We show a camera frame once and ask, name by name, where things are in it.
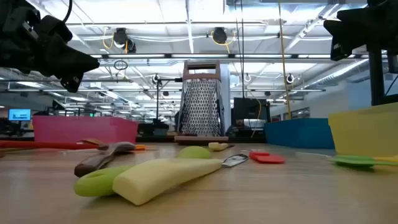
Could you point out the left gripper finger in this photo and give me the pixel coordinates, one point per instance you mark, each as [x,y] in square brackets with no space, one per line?
[72,83]
[62,56]

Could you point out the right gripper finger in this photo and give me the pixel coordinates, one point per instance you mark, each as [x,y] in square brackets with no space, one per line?
[339,52]
[351,28]

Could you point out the light brown wooden spoon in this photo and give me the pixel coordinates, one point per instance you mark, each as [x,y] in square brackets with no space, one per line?
[93,142]

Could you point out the dark brown wooden spoon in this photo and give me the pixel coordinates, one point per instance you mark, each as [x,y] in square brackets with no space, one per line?
[96,161]

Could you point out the green silicone spoon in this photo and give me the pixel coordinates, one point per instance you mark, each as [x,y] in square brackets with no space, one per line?
[93,183]

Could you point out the pink plastic bin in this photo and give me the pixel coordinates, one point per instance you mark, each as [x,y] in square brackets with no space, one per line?
[84,129]

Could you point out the blue screen computer monitor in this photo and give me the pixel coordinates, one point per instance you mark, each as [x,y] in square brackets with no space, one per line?
[19,114]

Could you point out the yellow plastic bin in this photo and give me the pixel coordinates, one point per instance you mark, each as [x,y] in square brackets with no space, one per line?
[363,133]

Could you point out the black tripod stand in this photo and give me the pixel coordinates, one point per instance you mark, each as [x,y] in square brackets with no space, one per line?
[157,102]

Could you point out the blue plastic bin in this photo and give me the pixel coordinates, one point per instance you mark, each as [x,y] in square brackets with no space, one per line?
[295,133]

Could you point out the black equipment cabinet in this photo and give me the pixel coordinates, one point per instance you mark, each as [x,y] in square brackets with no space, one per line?
[248,109]

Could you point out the pink metal box grater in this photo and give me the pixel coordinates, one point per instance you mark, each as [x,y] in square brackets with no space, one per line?
[200,109]

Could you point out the black table frame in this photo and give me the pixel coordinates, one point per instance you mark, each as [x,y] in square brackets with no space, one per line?
[377,77]

